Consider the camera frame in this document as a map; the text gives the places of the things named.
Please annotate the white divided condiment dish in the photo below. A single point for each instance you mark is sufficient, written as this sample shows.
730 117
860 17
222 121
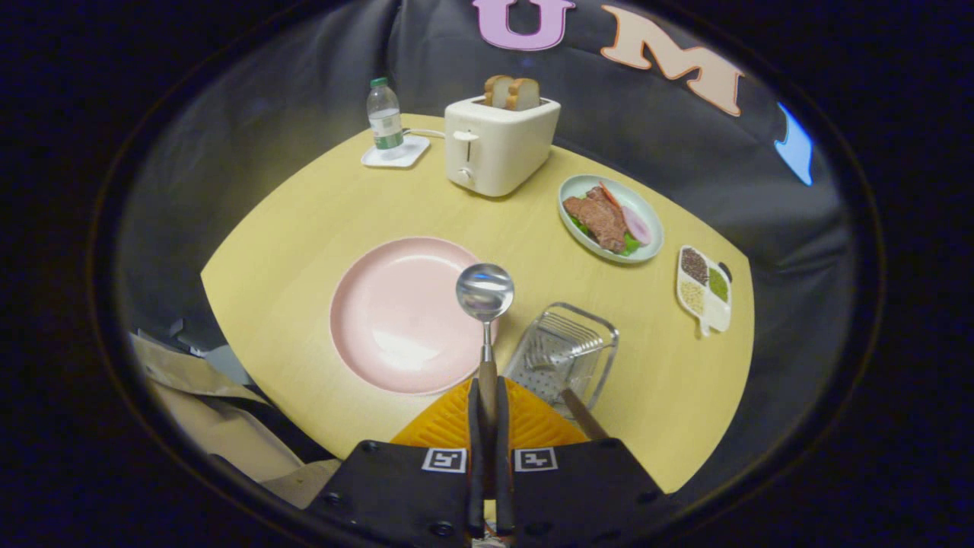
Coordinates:
717 313

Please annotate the clear plastic water bottle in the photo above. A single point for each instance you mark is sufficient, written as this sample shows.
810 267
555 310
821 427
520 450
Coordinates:
386 122

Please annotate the red carrot strip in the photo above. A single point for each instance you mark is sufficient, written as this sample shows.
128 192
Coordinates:
609 193

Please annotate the white square coaster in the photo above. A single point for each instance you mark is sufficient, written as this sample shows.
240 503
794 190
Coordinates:
415 152

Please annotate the white toaster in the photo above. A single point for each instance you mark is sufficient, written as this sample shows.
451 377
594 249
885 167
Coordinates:
502 148

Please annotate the pink round plate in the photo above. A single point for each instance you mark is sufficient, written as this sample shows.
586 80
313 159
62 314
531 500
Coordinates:
396 312

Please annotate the pale green oval plate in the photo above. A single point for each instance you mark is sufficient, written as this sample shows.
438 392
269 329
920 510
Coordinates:
574 186

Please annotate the pink ham slice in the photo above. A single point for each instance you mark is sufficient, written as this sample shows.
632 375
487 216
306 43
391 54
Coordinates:
636 225

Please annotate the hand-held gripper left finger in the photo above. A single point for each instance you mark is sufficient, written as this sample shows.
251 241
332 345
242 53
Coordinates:
396 495

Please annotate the green lettuce leaf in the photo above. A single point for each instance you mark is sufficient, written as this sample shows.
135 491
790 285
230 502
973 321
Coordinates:
631 245

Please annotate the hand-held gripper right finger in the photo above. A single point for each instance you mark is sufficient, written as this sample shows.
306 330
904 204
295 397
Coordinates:
578 495

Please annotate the toast bread slice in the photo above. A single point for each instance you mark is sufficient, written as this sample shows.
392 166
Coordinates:
523 94
496 91

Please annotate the brown meat slices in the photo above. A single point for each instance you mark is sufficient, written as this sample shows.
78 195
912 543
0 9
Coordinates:
601 221

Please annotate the person's beige clothing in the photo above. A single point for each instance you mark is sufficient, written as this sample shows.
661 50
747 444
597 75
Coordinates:
221 434

